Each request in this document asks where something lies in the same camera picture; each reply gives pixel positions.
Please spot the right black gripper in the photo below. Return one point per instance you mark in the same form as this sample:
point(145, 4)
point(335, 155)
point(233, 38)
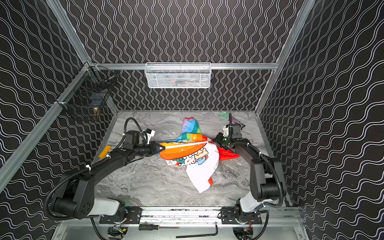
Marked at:
point(223, 142)

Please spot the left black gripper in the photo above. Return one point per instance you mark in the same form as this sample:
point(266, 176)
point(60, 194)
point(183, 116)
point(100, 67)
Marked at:
point(152, 148)

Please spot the rainbow kids zip jacket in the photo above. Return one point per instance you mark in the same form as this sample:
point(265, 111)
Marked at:
point(197, 153)

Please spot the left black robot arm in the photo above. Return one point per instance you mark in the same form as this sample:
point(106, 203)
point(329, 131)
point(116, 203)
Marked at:
point(74, 196)

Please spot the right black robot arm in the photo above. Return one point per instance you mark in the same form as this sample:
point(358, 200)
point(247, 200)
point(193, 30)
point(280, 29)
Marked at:
point(267, 184)

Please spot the purple snack wrapper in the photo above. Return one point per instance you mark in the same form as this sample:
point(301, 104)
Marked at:
point(237, 122)

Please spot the green round lid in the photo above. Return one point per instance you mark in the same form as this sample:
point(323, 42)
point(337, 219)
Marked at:
point(224, 115)

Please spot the yellow block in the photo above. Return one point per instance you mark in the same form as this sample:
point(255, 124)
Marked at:
point(104, 151)

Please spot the brass fitting in basket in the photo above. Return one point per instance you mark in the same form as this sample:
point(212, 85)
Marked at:
point(96, 112)

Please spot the black allen key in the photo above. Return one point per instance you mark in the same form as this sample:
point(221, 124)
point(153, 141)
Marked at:
point(200, 235)

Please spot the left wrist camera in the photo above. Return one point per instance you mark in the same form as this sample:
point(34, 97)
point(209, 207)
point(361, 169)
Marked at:
point(149, 133)

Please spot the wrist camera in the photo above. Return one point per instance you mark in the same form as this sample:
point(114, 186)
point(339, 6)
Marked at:
point(149, 133)
point(226, 131)

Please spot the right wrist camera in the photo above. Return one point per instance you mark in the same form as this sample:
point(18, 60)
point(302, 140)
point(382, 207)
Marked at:
point(226, 131)

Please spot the white mesh wall basket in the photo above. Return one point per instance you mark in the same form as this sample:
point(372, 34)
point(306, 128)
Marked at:
point(178, 75)

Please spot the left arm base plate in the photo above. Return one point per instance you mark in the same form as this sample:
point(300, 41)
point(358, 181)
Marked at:
point(129, 215)

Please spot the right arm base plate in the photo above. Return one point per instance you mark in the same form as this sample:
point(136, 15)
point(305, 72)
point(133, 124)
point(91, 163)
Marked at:
point(233, 216)

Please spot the black handled screwdriver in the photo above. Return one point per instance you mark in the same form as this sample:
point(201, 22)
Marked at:
point(151, 227)

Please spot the black wire wall basket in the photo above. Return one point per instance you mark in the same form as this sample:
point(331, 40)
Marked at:
point(92, 91)

